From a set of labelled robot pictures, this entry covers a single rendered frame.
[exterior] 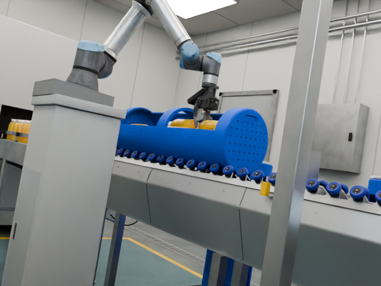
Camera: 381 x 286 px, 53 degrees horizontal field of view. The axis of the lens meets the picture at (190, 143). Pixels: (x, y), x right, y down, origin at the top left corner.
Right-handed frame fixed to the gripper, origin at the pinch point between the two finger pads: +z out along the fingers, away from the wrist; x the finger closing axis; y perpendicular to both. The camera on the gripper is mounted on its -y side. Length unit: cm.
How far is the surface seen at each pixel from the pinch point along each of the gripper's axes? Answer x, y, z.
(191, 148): -12.3, 11.2, 11.7
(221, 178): -11.0, 30.7, 21.6
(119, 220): 6, -63, 61
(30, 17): 55, -486, -154
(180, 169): -10.7, 4.2, 21.6
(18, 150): -23, -180, 33
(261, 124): 7.1, 31.3, -3.8
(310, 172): 0, 63, 13
